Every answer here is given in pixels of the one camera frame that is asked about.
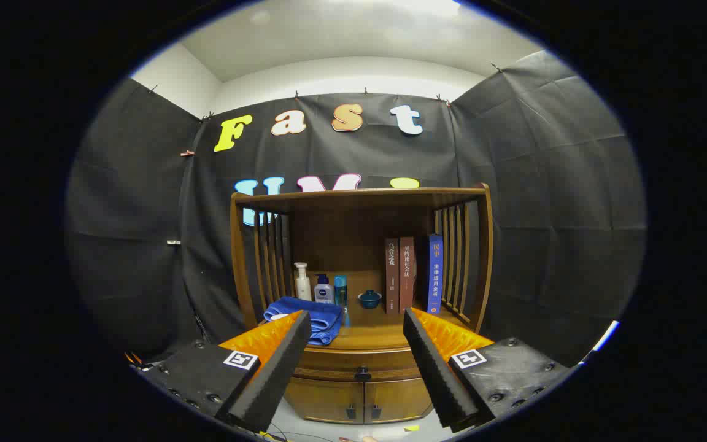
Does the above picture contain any wooden drawer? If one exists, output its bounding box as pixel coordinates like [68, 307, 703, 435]
[292, 345, 423, 384]

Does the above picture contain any wooden countertop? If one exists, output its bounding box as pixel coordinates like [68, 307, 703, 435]
[260, 304, 474, 352]

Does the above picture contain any dark brown book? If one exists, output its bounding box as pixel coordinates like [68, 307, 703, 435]
[385, 238, 401, 316]

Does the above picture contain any reddish brown book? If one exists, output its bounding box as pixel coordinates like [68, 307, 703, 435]
[399, 237, 416, 312]

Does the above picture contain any blue book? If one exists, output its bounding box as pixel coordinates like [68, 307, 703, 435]
[418, 234, 444, 316]

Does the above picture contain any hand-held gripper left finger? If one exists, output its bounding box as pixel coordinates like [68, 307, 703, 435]
[142, 310, 312, 433]

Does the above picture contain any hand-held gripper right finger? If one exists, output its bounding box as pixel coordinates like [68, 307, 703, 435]
[403, 308, 573, 433]

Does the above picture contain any wooden cabinet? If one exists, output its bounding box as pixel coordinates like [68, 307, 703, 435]
[230, 182, 494, 425]

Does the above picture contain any wooden cabinet door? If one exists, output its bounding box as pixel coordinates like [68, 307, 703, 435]
[364, 378, 433, 423]
[284, 378, 365, 424]

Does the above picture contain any white pump bottle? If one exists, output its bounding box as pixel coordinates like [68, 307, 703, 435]
[294, 263, 312, 301]

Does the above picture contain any blue towel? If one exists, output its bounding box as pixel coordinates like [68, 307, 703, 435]
[263, 297, 345, 346]

